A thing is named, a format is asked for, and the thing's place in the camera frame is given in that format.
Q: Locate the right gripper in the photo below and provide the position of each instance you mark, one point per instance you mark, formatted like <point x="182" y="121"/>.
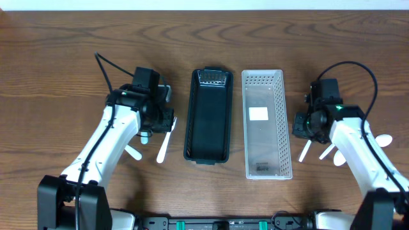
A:
<point x="300" y="126"/>

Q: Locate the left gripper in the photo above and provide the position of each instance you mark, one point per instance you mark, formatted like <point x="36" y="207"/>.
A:
<point x="164" y="121"/>

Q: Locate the white plastic spoon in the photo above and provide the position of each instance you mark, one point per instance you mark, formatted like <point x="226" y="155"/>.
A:
<point x="339" y="159"/>
<point x="304" y="151"/>
<point x="384" y="140"/>
<point x="327" y="151"/>

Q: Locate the clear white plastic basket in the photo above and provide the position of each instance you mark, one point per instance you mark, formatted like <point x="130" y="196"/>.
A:
<point x="265" y="126"/>

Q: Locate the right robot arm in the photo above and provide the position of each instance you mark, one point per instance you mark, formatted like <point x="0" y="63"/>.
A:
<point x="384" y="188"/>

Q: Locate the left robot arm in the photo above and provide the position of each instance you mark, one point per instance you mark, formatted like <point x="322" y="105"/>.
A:
<point x="77" y="199"/>

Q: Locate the white fork under arm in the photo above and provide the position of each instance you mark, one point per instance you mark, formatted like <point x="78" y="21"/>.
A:
<point x="133" y="152"/>

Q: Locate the light blue plastic fork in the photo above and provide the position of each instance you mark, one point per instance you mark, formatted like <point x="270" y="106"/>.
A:
<point x="144" y="137"/>

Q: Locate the white plastic fork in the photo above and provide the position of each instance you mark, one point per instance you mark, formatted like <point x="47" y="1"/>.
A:
<point x="162" y="152"/>

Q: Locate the dark green plastic basket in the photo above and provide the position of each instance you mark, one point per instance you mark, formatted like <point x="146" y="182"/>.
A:
<point x="207" y="137"/>

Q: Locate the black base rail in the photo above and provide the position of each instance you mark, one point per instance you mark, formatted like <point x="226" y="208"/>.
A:
<point x="220" y="223"/>

